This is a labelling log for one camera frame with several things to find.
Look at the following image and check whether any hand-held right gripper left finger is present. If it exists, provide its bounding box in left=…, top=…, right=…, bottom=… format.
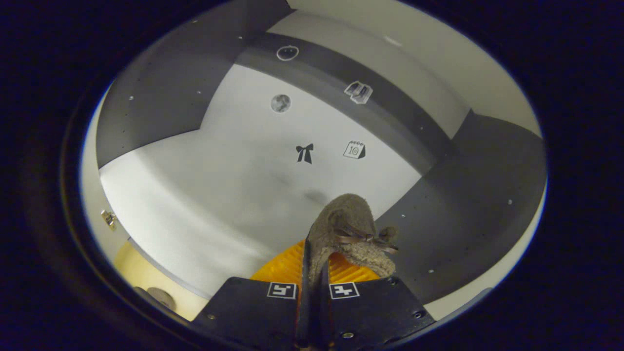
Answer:
left=190, top=238, right=312, bottom=351

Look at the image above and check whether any grey shoe cabinet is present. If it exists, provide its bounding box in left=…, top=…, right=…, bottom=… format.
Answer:
left=79, top=0, right=549, bottom=322

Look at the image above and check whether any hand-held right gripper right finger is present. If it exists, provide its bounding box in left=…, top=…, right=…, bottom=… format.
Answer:
left=319, top=253, right=437, bottom=351

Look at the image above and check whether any white cabinet shelf board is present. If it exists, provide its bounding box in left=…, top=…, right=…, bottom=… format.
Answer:
left=266, top=0, right=543, bottom=139
left=99, top=128, right=405, bottom=299

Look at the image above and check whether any grey shoe cabinet door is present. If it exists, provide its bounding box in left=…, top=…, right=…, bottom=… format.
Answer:
left=423, top=180, right=549, bottom=321

